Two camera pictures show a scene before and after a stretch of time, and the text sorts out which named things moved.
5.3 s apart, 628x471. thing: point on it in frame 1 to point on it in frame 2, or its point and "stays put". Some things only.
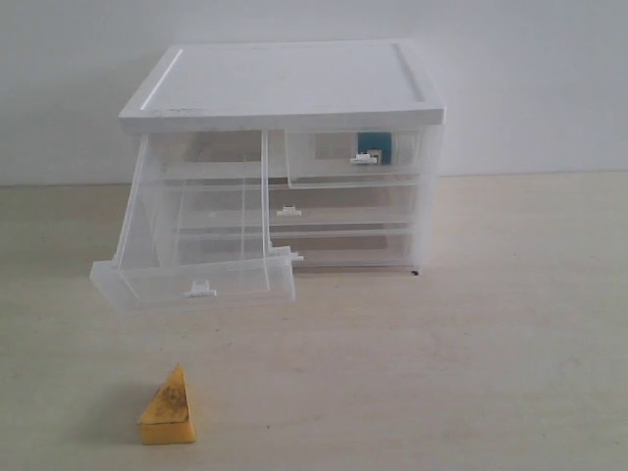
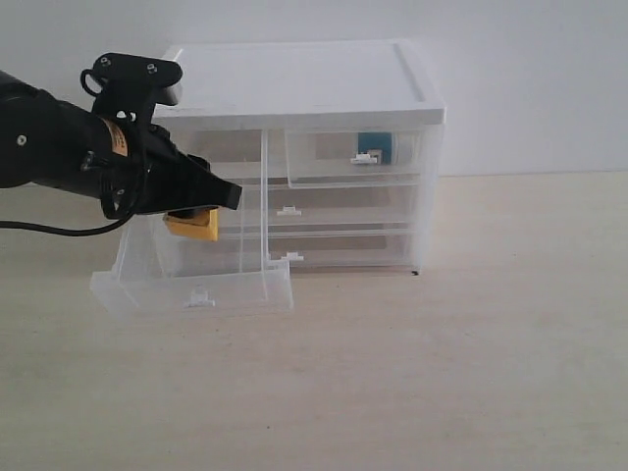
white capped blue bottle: [374, 148] stays put
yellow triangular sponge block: [167, 419] to [198, 222]
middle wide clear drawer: [280, 207] stays put
